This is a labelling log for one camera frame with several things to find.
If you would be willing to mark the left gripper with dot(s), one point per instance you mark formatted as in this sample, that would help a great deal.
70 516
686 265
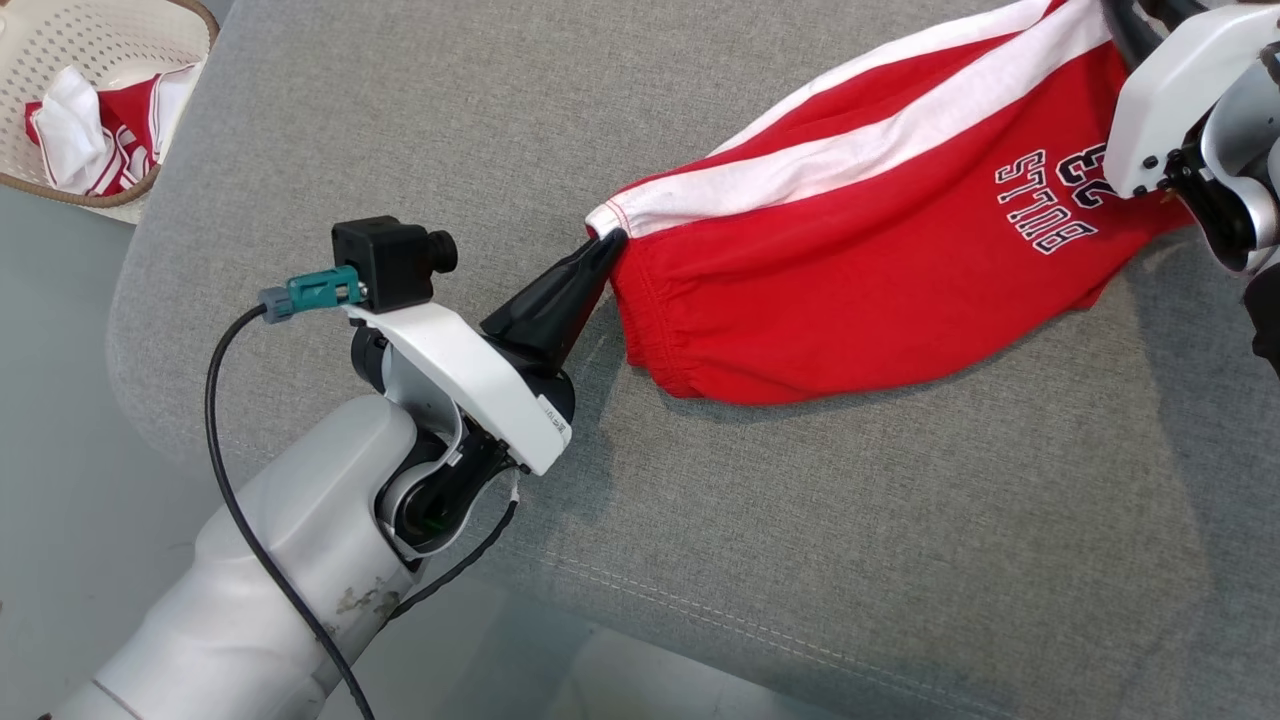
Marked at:
470 380

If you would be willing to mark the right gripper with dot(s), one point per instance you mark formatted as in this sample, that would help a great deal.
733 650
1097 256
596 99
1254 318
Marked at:
1170 100

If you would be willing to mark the red shorts wide white stripes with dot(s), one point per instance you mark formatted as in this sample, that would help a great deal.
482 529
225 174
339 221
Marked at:
850 280

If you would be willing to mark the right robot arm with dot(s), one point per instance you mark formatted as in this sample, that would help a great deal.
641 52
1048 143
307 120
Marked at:
1240 170

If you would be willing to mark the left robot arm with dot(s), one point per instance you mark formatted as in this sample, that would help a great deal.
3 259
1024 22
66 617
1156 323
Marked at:
280 560

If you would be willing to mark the red white garment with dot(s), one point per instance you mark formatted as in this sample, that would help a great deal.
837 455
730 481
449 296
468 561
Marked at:
130 130

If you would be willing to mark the white crumpled cloth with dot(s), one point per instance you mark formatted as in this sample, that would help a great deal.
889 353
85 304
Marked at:
72 130

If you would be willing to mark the white perforated laundry basket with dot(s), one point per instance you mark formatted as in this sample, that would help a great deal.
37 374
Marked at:
100 30

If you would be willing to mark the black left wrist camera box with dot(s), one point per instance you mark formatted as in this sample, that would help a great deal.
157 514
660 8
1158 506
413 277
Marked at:
385 262

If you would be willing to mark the teal left camera connector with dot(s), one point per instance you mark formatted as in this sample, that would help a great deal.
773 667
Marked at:
315 292

